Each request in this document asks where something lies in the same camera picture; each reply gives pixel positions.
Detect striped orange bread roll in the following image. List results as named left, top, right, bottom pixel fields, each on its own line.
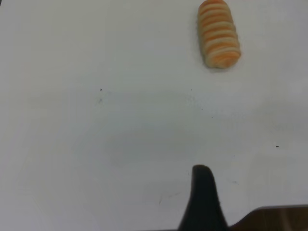
left=197, top=0, right=242, bottom=69

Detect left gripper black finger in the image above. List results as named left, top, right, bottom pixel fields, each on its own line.
left=177, top=164, right=229, bottom=231

